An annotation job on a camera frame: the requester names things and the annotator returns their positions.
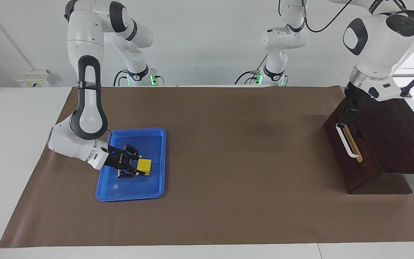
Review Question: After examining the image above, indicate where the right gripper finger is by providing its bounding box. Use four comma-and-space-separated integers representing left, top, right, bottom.
117, 166, 146, 179
123, 144, 142, 159

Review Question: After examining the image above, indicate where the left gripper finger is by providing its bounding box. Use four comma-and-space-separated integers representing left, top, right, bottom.
341, 103, 359, 126

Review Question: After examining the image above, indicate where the yellow cube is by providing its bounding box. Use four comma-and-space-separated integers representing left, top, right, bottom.
137, 158, 152, 176

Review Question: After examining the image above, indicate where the wooden drawer with white handle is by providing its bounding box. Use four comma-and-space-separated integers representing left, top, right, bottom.
323, 104, 384, 194

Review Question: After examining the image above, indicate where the blue plastic tray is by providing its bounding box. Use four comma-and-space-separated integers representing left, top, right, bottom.
95, 127, 167, 202

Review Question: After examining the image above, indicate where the dark brown wooden cabinet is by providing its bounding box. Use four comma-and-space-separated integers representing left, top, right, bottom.
340, 98, 414, 195

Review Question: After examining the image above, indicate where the brown table mat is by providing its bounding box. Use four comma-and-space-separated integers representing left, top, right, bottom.
0, 86, 414, 249

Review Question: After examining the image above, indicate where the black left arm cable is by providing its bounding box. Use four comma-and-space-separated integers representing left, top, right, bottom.
279, 0, 414, 33

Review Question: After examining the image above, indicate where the black right base cable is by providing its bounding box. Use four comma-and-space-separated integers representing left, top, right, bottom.
113, 69, 130, 87

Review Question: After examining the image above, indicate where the black base cable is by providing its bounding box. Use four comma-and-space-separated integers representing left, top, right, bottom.
234, 54, 268, 86
113, 69, 130, 87

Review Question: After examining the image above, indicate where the white wall socket box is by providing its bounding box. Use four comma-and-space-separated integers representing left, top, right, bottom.
16, 69, 51, 88

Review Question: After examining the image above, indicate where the black left base cable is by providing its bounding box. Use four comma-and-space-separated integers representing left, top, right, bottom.
234, 54, 268, 86

